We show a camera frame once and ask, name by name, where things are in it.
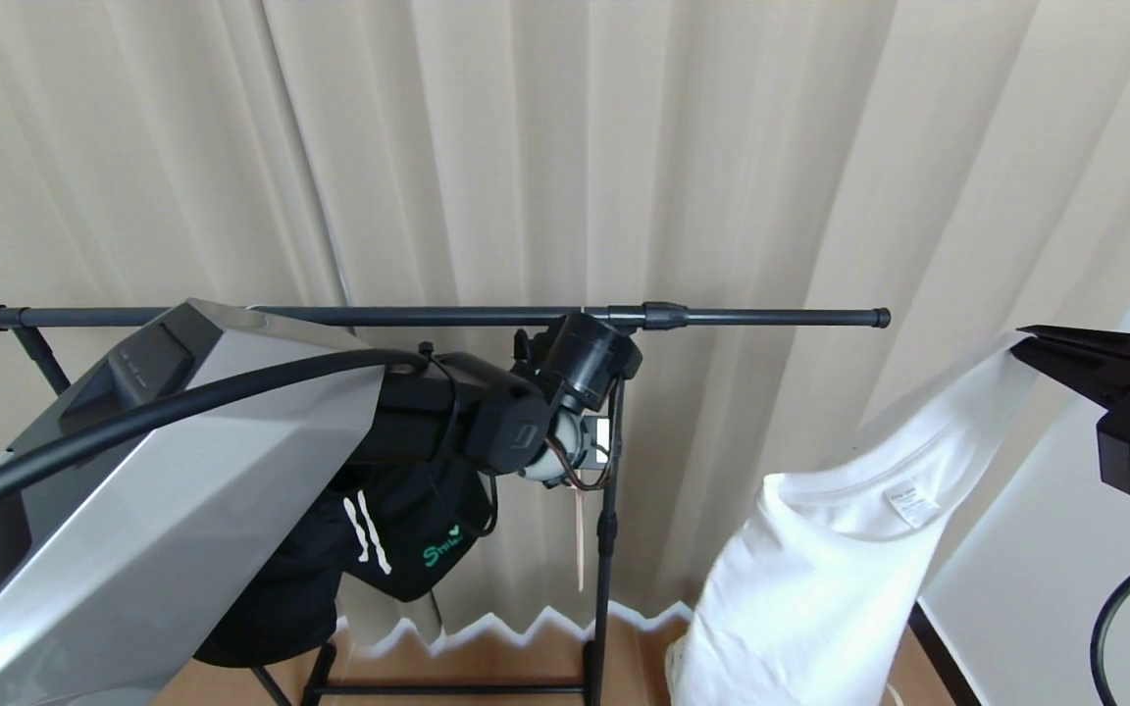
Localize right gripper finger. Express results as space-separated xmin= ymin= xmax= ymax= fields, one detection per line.
xmin=1041 ymin=363 xmax=1130 ymax=414
xmin=1010 ymin=327 xmax=1130 ymax=373

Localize white T-shirt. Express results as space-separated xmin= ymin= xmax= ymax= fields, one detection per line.
xmin=663 ymin=331 xmax=1052 ymax=706

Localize pink clothes hanger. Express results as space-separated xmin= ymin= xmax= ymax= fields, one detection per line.
xmin=573 ymin=485 xmax=590 ymax=595

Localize black shorts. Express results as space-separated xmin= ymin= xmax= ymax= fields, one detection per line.
xmin=192 ymin=456 xmax=497 ymax=670

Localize black clothes rack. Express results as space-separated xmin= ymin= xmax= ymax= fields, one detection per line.
xmin=0 ymin=302 xmax=892 ymax=706

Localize beige curtain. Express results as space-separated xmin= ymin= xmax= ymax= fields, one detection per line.
xmin=0 ymin=0 xmax=1130 ymax=653

